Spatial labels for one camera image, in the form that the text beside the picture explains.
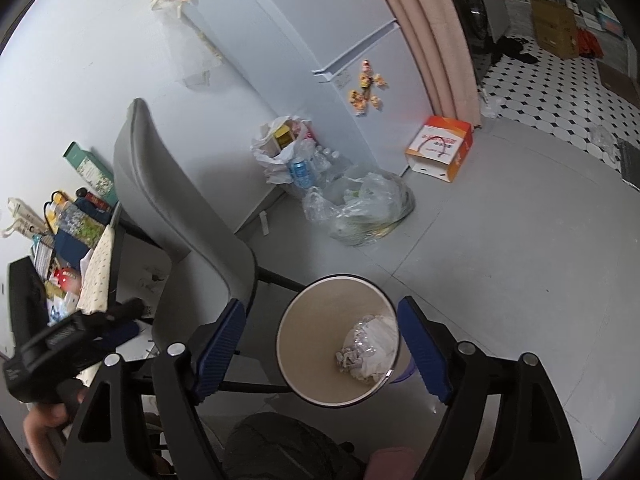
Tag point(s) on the white paper wad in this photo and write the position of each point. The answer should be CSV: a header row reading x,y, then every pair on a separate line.
x,y
367,350

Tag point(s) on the pack of water bottles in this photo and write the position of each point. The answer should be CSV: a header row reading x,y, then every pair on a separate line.
x,y
327,160

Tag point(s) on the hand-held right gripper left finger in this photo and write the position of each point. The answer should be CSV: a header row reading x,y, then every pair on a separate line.
x,y
220,350

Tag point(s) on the white mesh bag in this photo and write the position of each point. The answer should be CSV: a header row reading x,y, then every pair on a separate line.
x,y
190,45

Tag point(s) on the orange and white carton box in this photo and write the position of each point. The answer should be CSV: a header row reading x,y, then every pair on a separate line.
x,y
442,147

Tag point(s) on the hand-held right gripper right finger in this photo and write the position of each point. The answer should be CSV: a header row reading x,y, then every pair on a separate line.
x,y
422,350

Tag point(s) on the yellow carton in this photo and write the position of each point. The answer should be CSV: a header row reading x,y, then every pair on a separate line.
x,y
284,140

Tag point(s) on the cream round trash bin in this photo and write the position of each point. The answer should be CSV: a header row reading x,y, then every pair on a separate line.
x,y
310,340

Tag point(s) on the black cloth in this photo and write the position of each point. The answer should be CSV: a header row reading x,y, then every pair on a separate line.
x,y
515,50

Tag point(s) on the tall green box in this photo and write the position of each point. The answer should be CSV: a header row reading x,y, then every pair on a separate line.
x,y
92,172

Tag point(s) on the person's left hand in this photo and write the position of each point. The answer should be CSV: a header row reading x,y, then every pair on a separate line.
x,y
45,420

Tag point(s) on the blue and white tissue pack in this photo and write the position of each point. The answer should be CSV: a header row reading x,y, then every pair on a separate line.
x,y
62,307

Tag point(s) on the pink curtain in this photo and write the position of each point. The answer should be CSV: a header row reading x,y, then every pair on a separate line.
x,y
430,35

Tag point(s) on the clear plastic bag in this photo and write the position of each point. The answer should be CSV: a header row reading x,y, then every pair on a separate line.
x,y
365,210

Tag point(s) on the blue drink can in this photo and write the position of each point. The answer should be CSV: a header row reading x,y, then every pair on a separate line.
x,y
300,172

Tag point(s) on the navy tote bag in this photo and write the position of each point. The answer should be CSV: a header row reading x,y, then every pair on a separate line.
x,y
67,247

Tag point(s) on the person's dark trouser leg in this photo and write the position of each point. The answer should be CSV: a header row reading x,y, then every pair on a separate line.
x,y
290,450

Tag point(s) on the black frame table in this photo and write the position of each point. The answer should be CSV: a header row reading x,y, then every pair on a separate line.
x,y
117,220

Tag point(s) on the red round container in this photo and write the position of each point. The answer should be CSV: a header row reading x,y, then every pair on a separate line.
x,y
64,279

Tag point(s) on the floral printed clear bottle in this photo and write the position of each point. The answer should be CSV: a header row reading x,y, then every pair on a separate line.
x,y
80,225

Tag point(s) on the white plastic bag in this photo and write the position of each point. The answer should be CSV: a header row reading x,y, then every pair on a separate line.
x,y
265,157

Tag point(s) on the cluster of fridge magnets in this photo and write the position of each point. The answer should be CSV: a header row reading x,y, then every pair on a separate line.
x,y
367,87

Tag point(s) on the white refrigerator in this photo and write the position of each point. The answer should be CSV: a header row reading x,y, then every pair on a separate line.
x,y
300,20

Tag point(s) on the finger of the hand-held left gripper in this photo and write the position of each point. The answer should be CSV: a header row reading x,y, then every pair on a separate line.
x,y
120,310
122,332

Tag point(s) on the polka dot tablecloth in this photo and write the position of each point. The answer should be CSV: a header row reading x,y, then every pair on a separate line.
x,y
97,270

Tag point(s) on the grey upholstered chair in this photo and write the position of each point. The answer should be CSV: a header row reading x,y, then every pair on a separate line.
x,y
185,220

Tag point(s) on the grey striped packet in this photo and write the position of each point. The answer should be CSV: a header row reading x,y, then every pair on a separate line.
x,y
42,260

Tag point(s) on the washing machine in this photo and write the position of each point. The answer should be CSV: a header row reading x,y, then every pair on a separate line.
x,y
480,5

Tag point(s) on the red bag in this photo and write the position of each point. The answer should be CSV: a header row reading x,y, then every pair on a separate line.
x,y
590,42

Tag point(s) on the brown cardboard box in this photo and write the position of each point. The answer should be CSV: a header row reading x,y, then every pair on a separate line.
x,y
555,27

